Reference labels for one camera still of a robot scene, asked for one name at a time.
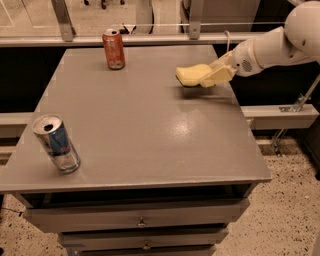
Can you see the middle grey drawer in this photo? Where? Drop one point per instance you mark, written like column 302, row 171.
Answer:
column 144, row 239

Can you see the blue silver energy drink can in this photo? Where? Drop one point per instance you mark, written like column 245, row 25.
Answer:
column 52, row 134

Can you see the grey metal railing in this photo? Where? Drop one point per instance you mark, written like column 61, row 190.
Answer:
column 71, row 23

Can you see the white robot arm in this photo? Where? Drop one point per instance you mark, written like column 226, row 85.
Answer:
column 297, row 42

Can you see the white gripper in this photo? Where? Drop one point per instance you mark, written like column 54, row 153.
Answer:
column 242, row 58

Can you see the red coke can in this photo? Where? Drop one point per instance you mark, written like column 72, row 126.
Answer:
column 113, row 46

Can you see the top grey drawer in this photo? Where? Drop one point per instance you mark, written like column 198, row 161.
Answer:
column 130, row 216

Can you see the grey drawer cabinet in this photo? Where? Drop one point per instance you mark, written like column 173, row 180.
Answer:
column 142, row 138

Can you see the grey drawer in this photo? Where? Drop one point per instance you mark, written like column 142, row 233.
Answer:
column 130, row 216
column 144, row 239

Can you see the yellow sponge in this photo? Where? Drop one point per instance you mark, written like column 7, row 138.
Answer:
column 192, row 76

